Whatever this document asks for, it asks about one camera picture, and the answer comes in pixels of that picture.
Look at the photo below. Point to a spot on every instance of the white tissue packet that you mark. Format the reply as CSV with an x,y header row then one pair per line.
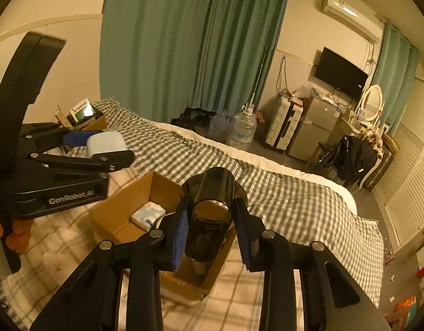
x,y
148,214

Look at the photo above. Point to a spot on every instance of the chair with black bag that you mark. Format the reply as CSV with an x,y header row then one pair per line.
x,y
350,157

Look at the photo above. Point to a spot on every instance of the bed with checkered blanket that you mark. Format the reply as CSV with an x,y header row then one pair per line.
x,y
205,165

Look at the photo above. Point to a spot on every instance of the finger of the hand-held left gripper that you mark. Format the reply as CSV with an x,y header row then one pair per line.
x,y
75,138
94,160

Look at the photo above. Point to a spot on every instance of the white air conditioner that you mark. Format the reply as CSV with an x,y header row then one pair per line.
x,y
350,15

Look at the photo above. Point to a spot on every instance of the small cardboard box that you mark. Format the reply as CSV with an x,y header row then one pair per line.
x,y
94,121

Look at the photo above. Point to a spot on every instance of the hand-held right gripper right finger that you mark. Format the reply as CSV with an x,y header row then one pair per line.
x,y
242,238

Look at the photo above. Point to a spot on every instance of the white oval mirror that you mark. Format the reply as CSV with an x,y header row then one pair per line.
x,y
372,103

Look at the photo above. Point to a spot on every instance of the black flat television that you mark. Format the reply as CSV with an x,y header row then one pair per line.
x,y
339,74

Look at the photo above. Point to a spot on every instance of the orange packet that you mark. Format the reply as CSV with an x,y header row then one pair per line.
x,y
404,305

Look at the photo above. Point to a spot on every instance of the clear plastic bottles pack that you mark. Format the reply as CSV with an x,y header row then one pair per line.
x,y
219,124

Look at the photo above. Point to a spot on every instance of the large clear water jug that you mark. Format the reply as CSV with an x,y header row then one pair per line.
x,y
242,129

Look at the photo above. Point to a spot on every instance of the white louvered closet doors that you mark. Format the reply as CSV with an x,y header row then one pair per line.
x,y
408,165

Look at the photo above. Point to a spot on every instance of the green window curtain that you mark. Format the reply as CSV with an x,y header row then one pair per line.
x,y
393,72

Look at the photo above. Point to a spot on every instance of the silver mini fridge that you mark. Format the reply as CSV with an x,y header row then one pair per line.
x,y
310,129

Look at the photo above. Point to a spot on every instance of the person's left hand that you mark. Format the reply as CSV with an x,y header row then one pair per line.
x,y
17,236

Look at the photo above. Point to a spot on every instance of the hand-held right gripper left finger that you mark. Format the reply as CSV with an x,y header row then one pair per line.
x,y
180,235

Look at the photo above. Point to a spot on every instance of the white suitcase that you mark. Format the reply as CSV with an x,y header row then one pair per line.
x,y
282,122

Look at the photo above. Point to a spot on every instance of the black clothes pile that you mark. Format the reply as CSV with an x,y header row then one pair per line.
x,y
193,117

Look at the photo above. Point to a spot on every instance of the green white booklet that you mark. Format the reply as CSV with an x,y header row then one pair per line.
x,y
81,109

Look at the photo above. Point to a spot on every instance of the cream plaid blanket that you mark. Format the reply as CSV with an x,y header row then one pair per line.
x,y
77,234

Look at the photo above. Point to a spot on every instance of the ornate dressing table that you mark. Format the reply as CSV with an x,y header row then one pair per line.
x,y
365,138

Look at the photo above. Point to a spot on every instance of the white bed mattress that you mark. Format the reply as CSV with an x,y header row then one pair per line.
x,y
301,176

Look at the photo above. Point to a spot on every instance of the dark transparent plastic cup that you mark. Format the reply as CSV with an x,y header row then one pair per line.
x,y
208,217

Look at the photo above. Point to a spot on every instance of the pale blue white case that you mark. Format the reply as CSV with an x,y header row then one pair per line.
x,y
101,144

